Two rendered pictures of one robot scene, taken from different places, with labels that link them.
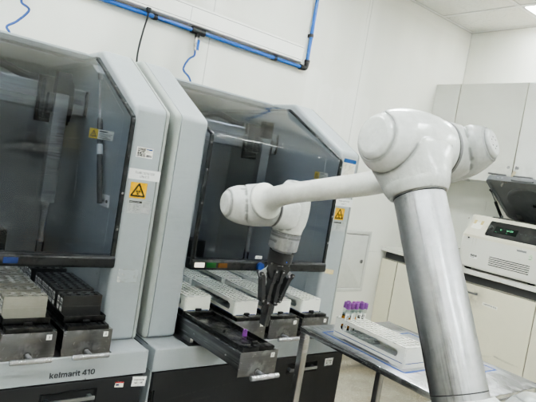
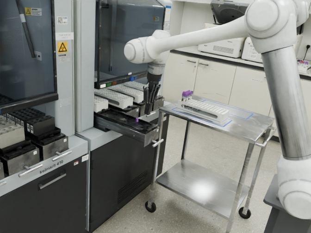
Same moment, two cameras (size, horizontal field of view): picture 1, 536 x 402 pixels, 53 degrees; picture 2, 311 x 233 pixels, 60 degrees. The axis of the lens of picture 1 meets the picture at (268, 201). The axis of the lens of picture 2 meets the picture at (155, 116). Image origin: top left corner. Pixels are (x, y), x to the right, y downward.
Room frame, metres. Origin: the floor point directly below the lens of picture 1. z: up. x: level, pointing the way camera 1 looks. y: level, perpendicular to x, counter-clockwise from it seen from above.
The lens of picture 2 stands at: (0.31, 0.39, 1.40)
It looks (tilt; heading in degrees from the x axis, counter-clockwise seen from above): 22 degrees down; 340
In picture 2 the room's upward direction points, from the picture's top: 6 degrees clockwise
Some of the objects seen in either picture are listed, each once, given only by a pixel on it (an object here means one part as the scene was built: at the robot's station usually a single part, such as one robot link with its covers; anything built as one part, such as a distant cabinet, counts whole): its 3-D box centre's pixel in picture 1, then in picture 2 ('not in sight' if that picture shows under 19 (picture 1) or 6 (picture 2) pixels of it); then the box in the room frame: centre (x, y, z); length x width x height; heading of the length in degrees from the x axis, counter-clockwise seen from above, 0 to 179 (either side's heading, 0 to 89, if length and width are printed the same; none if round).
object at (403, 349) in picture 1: (377, 340); (202, 110); (1.66, -0.41, 0.85); 0.30 x 0.10 x 0.06; 37
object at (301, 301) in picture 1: (285, 296); (138, 89); (2.12, -0.13, 0.83); 0.30 x 0.10 x 0.06; 39
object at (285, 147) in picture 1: (238, 175); (104, 21); (2.08, 0.13, 1.28); 0.61 x 0.51 x 0.63; 129
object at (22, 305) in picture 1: (24, 306); (10, 137); (1.41, 0.59, 0.85); 0.12 x 0.02 x 0.06; 130
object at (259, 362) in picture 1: (200, 324); (106, 117); (1.75, 0.15, 0.78); 0.73 x 0.14 x 0.09; 39
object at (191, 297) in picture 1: (176, 293); (84, 100); (1.89, 0.27, 0.83); 0.30 x 0.10 x 0.06; 39
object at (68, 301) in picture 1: (80, 305); (43, 126); (1.50, 0.47, 0.85); 0.12 x 0.02 x 0.06; 129
